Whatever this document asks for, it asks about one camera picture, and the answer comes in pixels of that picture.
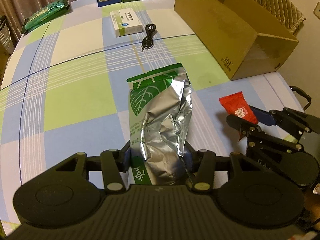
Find red snack packet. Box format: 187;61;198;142
219;92;258;125

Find silver green foil bag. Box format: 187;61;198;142
127;63;193;185

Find black cable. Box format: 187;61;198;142
140;23;157;53

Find white green box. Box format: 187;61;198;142
110;8;144;37

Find black chair armrest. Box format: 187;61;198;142
290;86;312;111

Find large brown cardboard box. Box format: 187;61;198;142
174;0;298;80

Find checkered tablecloth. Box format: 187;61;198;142
1;0;301;234

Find quilted chair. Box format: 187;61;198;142
253;0;306;36

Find green wet wipes pack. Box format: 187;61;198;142
21;0;70;34

